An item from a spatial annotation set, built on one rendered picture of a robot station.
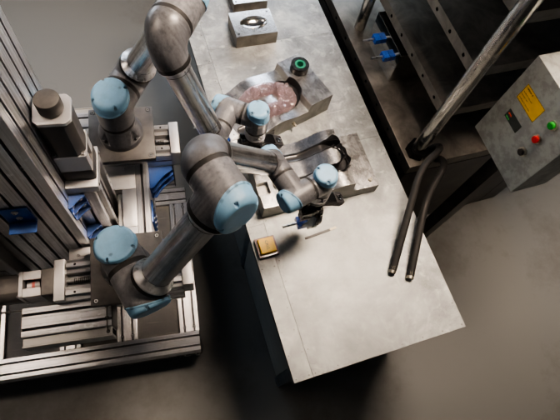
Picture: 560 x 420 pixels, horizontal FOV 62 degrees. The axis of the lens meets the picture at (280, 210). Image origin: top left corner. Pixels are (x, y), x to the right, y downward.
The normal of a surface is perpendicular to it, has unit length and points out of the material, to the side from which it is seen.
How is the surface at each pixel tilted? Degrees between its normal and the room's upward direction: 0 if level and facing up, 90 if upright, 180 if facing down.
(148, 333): 0
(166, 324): 0
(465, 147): 0
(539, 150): 90
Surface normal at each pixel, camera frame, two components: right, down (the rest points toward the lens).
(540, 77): -0.94, 0.22
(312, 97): 0.13, -0.40
